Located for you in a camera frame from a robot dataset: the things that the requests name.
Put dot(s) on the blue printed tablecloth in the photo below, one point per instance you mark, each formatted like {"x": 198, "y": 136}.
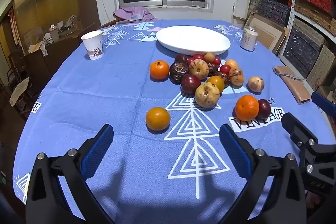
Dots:
{"x": 105, "y": 98}

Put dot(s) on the small tan longan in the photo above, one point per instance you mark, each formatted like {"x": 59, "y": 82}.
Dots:
{"x": 209, "y": 56}

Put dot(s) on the large tan striped apple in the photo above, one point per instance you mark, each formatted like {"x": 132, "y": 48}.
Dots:
{"x": 199, "y": 69}

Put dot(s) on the white oval plate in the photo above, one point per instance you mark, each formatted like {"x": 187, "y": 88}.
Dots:
{"x": 193, "y": 39}

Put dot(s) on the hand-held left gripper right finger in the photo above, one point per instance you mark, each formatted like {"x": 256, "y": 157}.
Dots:
{"x": 233, "y": 150}

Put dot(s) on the dark red plum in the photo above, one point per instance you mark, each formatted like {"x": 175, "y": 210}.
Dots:
{"x": 265, "y": 108}
{"x": 190, "y": 83}

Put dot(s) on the pale drink can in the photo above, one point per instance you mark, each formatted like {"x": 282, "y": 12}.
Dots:
{"x": 248, "y": 39}

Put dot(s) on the orange spotted apricot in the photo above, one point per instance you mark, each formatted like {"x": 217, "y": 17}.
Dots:
{"x": 231, "y": 63}

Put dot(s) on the orange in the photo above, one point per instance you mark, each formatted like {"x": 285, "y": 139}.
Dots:
{"x": 246, "y": 107}
{"x": 159, "y": 69}

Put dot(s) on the small tan striped apple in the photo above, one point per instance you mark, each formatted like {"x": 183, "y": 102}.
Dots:
{"x": 236, "y": 77}

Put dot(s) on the wooden chair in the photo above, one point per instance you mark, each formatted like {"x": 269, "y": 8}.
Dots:
{"x": 111, "y": 23}

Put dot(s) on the white metal shelf rack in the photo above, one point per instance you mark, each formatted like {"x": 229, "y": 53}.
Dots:
{"x": 292, "y": 11}

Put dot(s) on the dark wooden sideboard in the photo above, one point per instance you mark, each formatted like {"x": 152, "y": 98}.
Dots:
{"x": 39, "y": 64}

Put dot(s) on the pale round mesh object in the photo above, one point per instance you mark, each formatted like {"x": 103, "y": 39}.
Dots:
{"x": 18, "y": 90}

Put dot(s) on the tan round pear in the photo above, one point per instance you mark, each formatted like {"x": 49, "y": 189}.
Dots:
{"x": 255, "y": 84}

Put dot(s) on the purple cloth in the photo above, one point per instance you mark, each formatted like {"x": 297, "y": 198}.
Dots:
{"x": 132, "y": 14}

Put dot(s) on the large dark brown mangosteen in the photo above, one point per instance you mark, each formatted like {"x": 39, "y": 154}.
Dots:
{"x": 179, "y": 71}

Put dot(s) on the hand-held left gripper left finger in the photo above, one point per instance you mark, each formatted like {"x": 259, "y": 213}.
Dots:
{"x": 97, "y": 151}

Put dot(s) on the white paper cup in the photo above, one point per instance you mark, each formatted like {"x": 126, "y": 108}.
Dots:
{"x": 92, "y": 45}

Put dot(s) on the small dark brown date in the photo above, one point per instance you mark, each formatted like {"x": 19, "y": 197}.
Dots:
{"x": 212, "y": 68}
{"x": 181, "y": 58}
{"x": 224, "y": 78}

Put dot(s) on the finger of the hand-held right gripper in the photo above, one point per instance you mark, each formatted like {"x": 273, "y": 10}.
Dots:
{"x": 320, "y": 100}
{"x": 295, "y": 127}

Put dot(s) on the red cherry tomato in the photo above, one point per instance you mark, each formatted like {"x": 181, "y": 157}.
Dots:
{"x": 198, "y": 57}
{"x": 217, "y": 61}
{"x": 189, "y": 60}
{"x": 225, "y": 69}

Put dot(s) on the wooden picture frame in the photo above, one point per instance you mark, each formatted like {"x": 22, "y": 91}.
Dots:
{"x": 265, "y": 32}

